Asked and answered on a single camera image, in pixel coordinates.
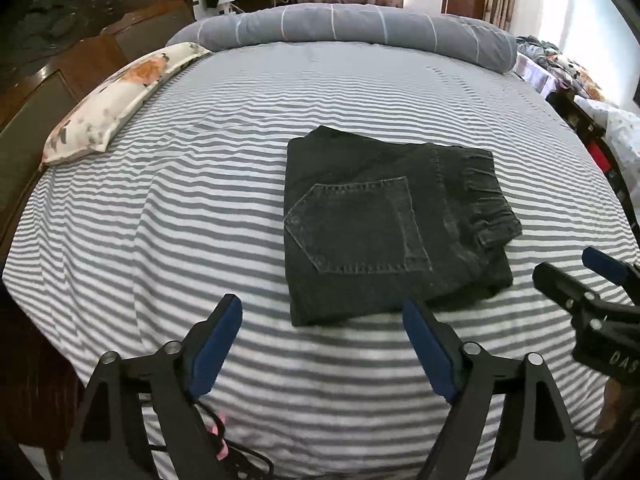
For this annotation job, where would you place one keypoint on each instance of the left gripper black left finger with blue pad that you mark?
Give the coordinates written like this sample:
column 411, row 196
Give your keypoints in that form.
column 109, row 440

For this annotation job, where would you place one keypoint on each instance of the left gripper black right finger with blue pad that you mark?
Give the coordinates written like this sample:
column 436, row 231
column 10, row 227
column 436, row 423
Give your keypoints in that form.
column 535, row 438

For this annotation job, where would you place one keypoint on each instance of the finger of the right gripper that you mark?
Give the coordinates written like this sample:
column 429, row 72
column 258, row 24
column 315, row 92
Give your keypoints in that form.
column 565, row 291
column 617, row 272

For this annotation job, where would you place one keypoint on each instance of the dark grey denim pants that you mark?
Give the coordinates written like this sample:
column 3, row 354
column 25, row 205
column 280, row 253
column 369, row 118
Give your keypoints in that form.
column 370, row 224

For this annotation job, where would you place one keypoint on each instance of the red box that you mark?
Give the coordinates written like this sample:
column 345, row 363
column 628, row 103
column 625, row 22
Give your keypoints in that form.
column 599, row 156

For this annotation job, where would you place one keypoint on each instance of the white patterned cloth pile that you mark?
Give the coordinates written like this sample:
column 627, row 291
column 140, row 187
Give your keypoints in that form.
column 621, row 134

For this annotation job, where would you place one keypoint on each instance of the grey rolled duvet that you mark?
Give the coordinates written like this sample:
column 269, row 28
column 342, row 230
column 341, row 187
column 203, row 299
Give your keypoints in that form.
column 466, row 39

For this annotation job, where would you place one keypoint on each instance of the floral pillow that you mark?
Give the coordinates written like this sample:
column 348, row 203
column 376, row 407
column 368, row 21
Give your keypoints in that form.
column 91, row 125

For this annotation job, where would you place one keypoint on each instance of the wooden headboard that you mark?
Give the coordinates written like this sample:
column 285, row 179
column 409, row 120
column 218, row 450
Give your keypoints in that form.
column 57, row 54

